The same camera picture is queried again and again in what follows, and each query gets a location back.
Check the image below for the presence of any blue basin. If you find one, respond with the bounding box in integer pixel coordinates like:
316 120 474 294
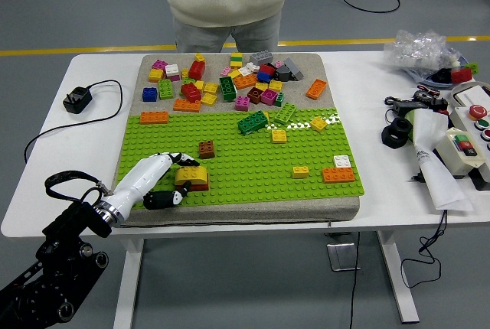
404 55 478 87

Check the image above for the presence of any white switch box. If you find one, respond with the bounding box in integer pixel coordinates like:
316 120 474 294
435 128 486 179

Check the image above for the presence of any black looped cable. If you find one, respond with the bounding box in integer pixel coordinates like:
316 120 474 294
400 210 449 289

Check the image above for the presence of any green baseplate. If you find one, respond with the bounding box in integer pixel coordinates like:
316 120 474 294
114 106 366 210

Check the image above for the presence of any brown 2x2 brick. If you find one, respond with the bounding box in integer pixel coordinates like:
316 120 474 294
198 140 216 159

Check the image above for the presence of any black plastic part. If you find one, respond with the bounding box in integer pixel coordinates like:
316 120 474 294
431 68 453 84

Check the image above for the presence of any dark grey long brick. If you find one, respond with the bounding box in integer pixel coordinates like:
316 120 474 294
283 57 305 80

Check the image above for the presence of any black hanging cable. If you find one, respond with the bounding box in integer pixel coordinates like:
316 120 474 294
346 231 361 329

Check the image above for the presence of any dark green 2x4 brick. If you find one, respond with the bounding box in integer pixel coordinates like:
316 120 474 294
237 110 269 136
219 75 239 103

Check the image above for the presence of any tall red brick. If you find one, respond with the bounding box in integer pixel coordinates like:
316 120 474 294
188 60 207 81

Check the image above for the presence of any yellow arched brick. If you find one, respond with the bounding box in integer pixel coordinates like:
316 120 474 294
174 166 210 186

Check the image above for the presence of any black plug cord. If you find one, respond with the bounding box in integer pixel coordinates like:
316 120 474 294
23 79 124 165

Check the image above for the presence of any black power adapter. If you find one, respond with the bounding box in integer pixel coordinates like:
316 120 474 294
392 99 429 113

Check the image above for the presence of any white table leg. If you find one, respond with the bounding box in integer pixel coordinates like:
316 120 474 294
113 237 145 329
375 230 420 324

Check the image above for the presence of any red emergency stop button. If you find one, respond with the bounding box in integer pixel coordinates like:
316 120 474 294
467 104 489 121

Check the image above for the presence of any dark red 2x2 brick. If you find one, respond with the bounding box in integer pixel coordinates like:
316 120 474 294
247 86 264 106

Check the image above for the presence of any black power plug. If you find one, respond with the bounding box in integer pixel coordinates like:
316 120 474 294
63 86 93 115

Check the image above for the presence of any white paper bag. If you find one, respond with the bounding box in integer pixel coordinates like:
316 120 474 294
411 109 475 212

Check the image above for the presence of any grey 2x4 brick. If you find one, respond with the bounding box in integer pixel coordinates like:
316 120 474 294
249 50 274 66

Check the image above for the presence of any white flat box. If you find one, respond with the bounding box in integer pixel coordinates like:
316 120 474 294
450 81 490 110

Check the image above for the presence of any green sheet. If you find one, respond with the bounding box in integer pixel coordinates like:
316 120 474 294
404 110 417 142

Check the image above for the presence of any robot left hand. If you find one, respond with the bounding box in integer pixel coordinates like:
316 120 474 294
108 151 201 217

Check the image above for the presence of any clear bubble wrap bag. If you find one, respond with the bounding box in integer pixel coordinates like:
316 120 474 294
384 29 465 77

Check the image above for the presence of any large black nut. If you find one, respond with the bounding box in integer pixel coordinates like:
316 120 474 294
381 117 413 149

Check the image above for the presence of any metal floor plate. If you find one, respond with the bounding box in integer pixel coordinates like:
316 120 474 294
326 243 361 272

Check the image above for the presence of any orange 2x4 brick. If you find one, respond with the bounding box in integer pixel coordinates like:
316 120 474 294
322 167 356 184
139 110 170 125
232 73 259 91
172 98 202 113

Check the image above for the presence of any black servo module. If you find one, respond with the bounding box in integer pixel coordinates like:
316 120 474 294
426 96 449 116

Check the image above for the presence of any red 2x4 brick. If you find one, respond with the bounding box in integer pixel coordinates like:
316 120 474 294
186 180 211 193

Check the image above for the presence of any grey control box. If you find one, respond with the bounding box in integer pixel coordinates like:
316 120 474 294
448 103 490 192

